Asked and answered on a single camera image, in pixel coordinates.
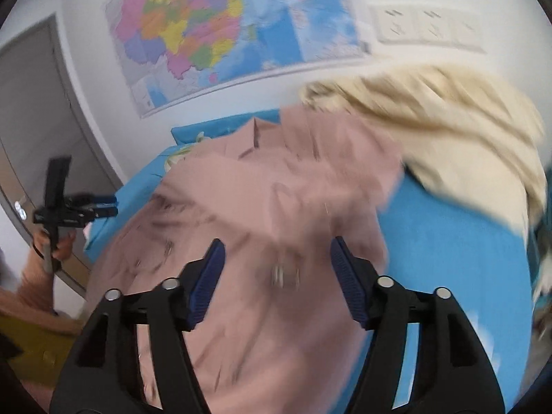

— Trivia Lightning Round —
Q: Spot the pink coat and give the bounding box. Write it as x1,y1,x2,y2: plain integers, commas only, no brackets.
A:
85,107,402,413

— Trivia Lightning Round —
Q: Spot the left forearm pink sleeve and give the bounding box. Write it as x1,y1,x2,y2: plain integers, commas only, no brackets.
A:
0,249,82,335

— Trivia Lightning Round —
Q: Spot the person's left hand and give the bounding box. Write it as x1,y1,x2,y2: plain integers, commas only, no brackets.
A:
33,230,76,262

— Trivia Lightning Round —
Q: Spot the grey door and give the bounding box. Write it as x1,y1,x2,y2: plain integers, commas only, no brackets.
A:
0,12,127,298

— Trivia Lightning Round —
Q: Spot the blue floral bed sheet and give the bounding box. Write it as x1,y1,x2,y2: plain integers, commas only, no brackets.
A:
84,108,532,412

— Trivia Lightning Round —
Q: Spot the beige garment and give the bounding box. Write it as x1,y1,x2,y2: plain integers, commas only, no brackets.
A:
299,65,547,237

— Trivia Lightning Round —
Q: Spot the colourful wall map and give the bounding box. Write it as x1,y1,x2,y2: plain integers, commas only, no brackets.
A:
105,0,363,117

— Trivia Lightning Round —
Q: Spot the white wall socket panel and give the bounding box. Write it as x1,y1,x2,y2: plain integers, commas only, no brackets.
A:
371,4,485,52

